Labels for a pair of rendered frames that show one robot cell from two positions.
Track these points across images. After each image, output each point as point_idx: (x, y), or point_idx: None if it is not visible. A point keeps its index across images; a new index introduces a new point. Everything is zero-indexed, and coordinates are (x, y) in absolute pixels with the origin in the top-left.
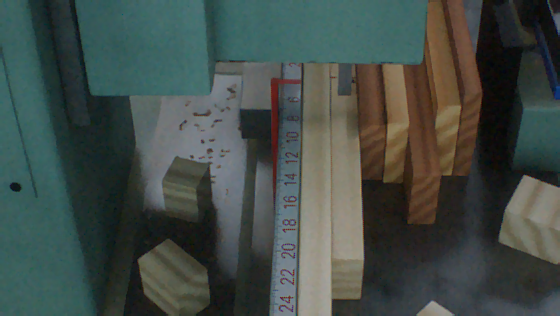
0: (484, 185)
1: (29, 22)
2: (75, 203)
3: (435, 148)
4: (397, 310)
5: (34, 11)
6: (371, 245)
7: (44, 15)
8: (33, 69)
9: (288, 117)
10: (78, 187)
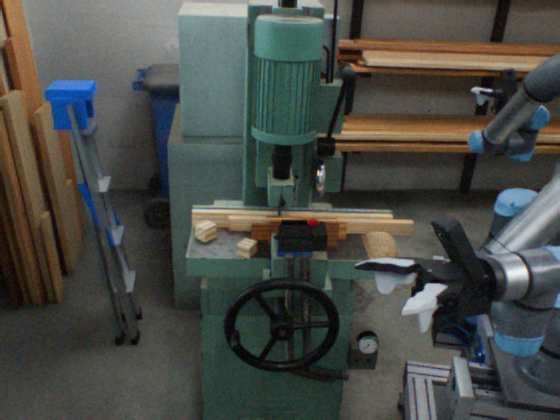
0: (264, 247)
1: (245, 150)
2: (247, 195)
3: (260, 225)
4: (225, 234)
5: (247, 149)
6: (244, 232)
7: (253, 154)
8: (244, 159)
9: (266, 207)
10: (251, 194)
